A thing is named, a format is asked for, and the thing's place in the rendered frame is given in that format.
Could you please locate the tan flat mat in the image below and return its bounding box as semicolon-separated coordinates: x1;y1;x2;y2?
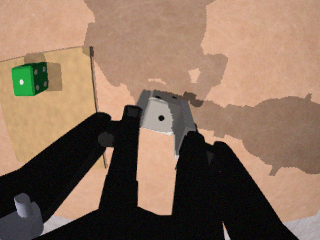
0;46;97;163

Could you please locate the green die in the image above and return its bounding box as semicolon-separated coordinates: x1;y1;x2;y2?
11;62;48;96

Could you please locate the grey die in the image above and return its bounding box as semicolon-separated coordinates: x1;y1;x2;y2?
142;90;182;136

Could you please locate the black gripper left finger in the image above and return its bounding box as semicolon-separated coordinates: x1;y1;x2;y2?
0;90;150;240

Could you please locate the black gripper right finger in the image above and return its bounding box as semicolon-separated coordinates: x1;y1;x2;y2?
171;100;299;240

